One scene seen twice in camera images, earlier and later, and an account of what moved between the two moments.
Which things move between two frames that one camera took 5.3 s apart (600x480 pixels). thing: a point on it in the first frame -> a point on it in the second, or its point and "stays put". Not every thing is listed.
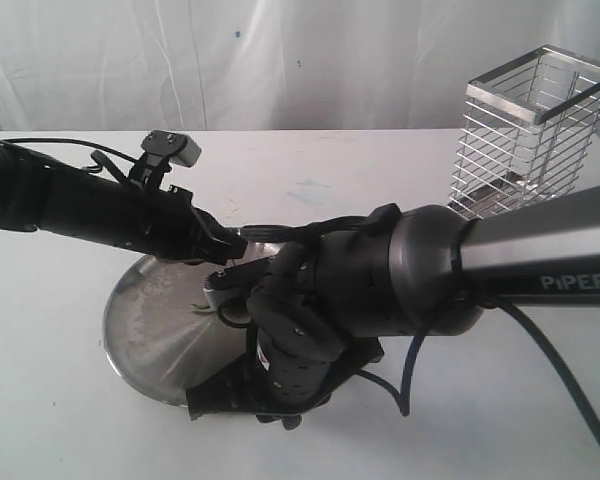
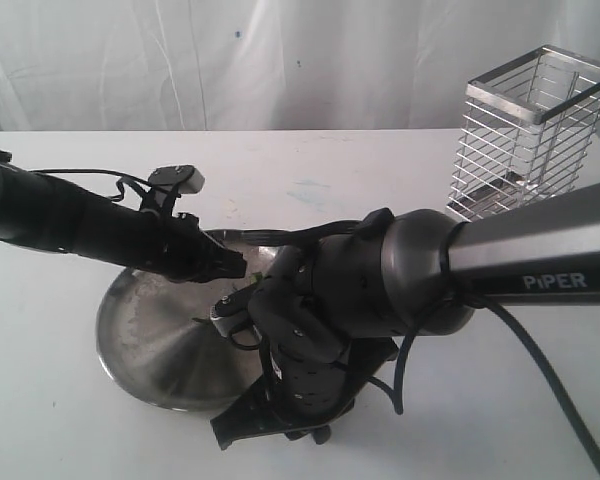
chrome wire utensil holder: (526, 130) stays put
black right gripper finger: (228, 391) -> (250, 415)
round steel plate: (164, 333) stays put
